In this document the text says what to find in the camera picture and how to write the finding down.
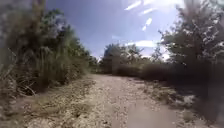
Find pale gravel dirt path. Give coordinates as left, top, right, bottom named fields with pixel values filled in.
left=74, top=73, right=201, bottom=128

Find tall dry reeds and bushes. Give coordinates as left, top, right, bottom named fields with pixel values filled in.
left=0, top=0, right=99, bottom=111

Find dry grass verge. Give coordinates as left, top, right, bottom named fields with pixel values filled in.
left=131, top=77, right=224, bottom=128
left=0, top=75, right=101, bottom=128

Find dark bushes and trees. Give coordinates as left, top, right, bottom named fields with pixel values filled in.
left=98, top=0, right=224, bottom=124

